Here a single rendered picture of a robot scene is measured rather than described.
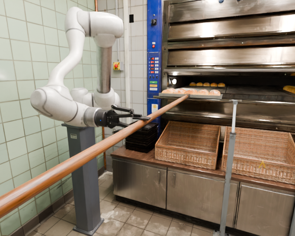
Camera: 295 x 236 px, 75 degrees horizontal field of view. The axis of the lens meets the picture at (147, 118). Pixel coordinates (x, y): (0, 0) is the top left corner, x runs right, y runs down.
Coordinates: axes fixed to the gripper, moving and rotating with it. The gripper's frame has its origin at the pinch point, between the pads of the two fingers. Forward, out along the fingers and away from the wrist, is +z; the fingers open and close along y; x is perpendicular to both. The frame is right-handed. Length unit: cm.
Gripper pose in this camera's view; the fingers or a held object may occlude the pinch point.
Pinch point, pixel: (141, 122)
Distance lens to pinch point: 79.2
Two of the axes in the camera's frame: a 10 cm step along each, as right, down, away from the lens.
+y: 0.0, 9.7, 2.4
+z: 9.3, 0.9, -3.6
